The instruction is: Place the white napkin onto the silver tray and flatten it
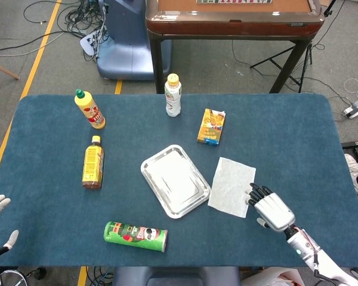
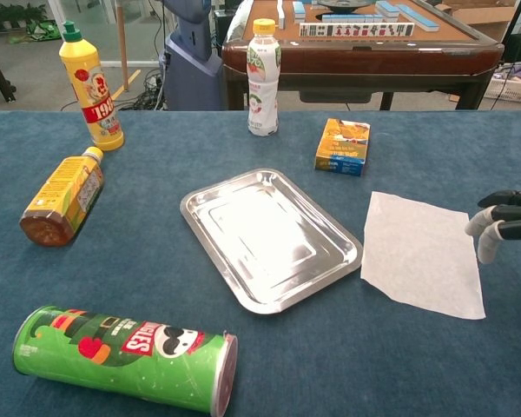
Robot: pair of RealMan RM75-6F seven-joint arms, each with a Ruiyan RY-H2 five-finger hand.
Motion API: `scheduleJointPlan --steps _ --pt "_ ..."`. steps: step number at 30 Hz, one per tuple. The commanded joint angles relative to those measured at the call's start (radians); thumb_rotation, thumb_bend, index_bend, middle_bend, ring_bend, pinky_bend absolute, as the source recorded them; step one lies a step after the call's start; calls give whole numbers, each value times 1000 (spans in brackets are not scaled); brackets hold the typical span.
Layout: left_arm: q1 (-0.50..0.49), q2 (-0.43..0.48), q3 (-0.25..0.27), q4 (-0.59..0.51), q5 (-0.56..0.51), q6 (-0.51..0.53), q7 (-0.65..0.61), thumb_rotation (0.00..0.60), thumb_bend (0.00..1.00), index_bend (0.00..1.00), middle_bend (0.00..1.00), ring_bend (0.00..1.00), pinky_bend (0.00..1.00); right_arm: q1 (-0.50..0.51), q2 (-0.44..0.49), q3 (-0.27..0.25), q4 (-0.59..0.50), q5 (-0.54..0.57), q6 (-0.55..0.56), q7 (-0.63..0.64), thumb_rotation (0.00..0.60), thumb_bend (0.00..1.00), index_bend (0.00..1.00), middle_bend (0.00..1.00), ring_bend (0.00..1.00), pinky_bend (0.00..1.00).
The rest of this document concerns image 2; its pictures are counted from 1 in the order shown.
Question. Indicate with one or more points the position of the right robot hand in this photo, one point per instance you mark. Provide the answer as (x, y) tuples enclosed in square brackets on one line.
[(512, 217)]

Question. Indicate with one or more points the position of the white paper sheet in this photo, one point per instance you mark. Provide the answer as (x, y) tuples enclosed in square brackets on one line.
[(421, 256)]

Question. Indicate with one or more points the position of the stainless steel tray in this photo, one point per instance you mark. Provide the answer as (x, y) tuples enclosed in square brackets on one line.
[(265, 239)]

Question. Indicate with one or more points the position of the white plastic basket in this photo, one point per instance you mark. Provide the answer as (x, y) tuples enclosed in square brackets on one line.
[(512, 87)]

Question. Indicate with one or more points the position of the orange and blue carton box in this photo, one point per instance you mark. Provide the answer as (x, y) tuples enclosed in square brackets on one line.
[(343, 147)]

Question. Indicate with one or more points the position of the brown cardboard box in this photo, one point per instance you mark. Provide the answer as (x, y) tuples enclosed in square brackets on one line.
[(477, 17)]

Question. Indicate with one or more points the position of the blue-backed mahjong tile row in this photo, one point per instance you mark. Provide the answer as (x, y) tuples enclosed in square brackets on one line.
[(387, 8), (351, 18), (417, 17), (298, 11)]

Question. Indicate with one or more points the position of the brown mahjong table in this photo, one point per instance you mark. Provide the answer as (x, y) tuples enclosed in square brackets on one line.
[(351, 61)]

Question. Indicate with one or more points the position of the mahjong tile row showing faces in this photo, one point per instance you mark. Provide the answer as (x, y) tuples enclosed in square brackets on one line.
[(356, 30)]

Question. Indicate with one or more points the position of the white drink bottle yellow cap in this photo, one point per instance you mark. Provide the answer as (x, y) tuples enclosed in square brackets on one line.
[(262, 82)]

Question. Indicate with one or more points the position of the white plastic bag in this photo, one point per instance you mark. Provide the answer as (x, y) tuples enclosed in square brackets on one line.
[(239, 21)]

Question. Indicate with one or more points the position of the blue grey machine base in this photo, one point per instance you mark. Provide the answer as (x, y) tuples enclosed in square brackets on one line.
[(191, 78)]

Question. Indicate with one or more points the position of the blue felt table cover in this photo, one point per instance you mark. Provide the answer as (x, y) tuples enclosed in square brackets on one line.
[(156, 269)]

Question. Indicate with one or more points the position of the green Pringles can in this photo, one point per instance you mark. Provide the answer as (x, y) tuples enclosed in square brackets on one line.
[(121, 360)]

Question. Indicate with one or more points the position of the wooden pole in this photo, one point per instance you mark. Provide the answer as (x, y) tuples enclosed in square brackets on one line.
[(122, 43)]

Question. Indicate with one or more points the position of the yellow squeeze bottle green cap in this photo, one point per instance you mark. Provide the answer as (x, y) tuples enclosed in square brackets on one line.
[(91, 87)]

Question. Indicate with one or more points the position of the brown tea bottle yellow label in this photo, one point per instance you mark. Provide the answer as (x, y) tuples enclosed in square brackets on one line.
[(65, 195)]

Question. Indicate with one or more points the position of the green bag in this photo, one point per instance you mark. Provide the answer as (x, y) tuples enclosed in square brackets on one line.
[(43, 31)]

